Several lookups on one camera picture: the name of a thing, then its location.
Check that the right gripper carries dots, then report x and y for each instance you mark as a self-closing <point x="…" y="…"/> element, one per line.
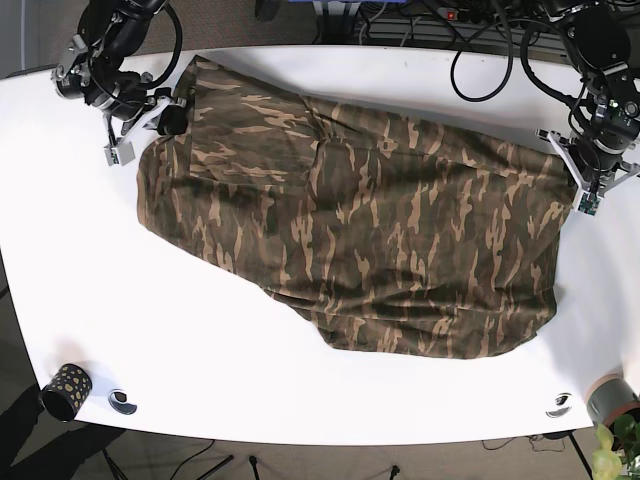
<point x="164" y="116"/>

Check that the left metal table grommet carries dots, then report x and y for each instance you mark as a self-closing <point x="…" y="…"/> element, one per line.
<point x="119" y="401"/>

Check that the black floral cup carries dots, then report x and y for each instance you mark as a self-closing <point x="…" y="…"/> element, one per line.
<point x="66" y="393"/>

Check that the grey plant pot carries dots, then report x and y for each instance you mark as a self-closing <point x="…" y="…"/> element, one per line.
<point x="609" y="398"/>

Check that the right metal table grommet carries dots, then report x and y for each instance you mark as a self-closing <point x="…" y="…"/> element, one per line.
<point x="559" y="406"/>

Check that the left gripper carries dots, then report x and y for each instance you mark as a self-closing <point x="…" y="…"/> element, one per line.
<point x="594" y="172"/>

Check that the metal table grommet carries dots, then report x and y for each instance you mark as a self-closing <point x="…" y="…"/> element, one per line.
<point x="559" y="406"/>
<point x="119" y="401"/>

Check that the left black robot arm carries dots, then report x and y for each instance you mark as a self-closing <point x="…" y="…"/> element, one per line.
<point x="607" y="112"/>

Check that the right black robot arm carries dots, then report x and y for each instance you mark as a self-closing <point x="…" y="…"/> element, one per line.
<point x="107" y="33"/>

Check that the camouflage T-shirt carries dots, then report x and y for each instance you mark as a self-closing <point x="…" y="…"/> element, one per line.
<point x="388" y="233"/>

